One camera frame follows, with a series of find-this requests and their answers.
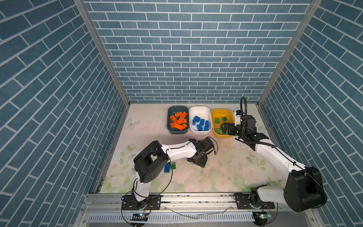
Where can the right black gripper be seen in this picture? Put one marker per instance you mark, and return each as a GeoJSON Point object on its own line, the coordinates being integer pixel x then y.
{"type": "Point", "coordinates": [231, 126]}

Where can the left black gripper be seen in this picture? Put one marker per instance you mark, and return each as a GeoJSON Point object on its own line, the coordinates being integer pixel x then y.
{"type": "Point", "coordinates": [202, 163]}

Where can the orange lego brick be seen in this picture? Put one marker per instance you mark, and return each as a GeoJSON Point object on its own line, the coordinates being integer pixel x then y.
{"type": "Point", "coordinates": [173, 118]}

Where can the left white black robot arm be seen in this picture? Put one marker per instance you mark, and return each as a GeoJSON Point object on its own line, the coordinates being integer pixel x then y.
{"type": "Point", "coordinates": [151, 161]}

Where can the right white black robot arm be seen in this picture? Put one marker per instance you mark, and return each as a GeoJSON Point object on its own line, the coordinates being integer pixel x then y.
{"type": "Point", "coordinates": [304, 188]}

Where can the yellow plastic bin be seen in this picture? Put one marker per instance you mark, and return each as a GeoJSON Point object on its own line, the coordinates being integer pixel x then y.
{"type": "Point", "coordinates": [218, 113]}

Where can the white plastic bin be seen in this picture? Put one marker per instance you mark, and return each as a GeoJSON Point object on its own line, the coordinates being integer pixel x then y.
{"type": "Point", "coordinates": [203, 113]}

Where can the dark teal plastic bin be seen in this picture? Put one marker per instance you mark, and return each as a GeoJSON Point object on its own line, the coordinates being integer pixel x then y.
{"type": "Point", "coordinates": [171, 111]}

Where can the right green circuit board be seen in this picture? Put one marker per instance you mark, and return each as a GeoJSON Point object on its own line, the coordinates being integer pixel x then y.
{"type": "Point", "coordinates": [260, 218]}

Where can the green circuit board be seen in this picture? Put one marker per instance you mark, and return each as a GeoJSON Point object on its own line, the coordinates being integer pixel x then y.
{"type": "Point", "coordinates": [139, 217]}
{"type": "Point", "coordinates": [260, 218]}

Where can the left green circuit board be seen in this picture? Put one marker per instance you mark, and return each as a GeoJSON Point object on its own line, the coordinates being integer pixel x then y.
{"type": "Point", "coordinates": [139, 217]}

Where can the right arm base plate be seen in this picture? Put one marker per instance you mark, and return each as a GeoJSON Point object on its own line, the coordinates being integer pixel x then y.
{"type": "Point", "coordinates": [246, 202]}

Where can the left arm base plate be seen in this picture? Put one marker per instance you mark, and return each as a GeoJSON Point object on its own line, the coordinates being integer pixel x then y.
{"type": "Point", "coordinates": [129, 202]}

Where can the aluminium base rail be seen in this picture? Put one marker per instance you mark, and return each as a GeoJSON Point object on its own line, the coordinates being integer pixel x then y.
{"type": "Point", "coordinates": [102, 203]}

